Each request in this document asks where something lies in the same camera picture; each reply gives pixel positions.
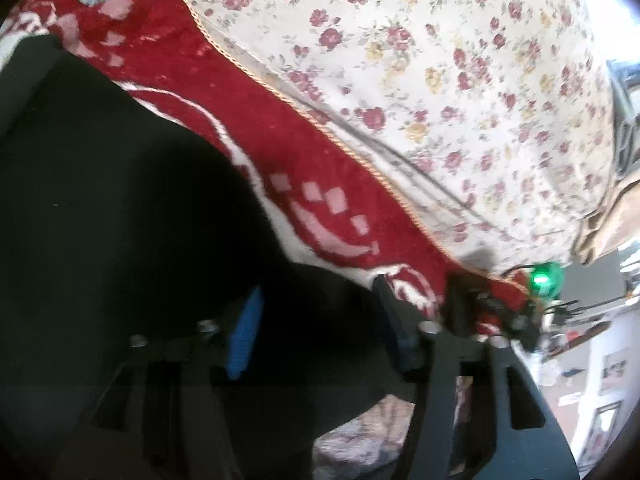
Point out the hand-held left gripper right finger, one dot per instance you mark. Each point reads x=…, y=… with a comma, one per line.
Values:
x=395, y=332

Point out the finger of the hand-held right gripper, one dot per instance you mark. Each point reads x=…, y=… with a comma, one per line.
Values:
x=460, y=305

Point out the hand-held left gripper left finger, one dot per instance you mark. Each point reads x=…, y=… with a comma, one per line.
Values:
x=244, y=335

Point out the black pants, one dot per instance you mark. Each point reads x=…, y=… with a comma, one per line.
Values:
x=125, y=185

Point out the beige curtain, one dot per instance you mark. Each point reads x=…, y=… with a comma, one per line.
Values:
x=615, y=220

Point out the red leaf-patterned blanket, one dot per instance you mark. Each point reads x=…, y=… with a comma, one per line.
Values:
x=300, y=150

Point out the floral quilt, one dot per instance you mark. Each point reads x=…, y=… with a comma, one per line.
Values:
x=425, y=85

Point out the wall picture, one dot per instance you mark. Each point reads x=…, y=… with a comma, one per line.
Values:
x=602, y=430
x=614, y=372

